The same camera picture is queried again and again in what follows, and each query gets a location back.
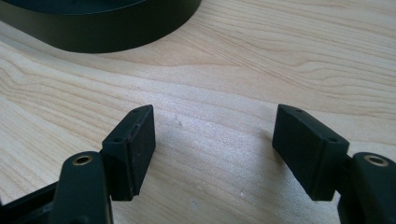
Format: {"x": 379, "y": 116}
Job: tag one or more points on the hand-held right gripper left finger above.
{"x": 130, "y": 155}

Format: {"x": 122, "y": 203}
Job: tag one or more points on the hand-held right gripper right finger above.
{"x": 308, "y": 149}

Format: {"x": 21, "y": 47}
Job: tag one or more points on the black round container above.
{"x": 102, "y": 28}

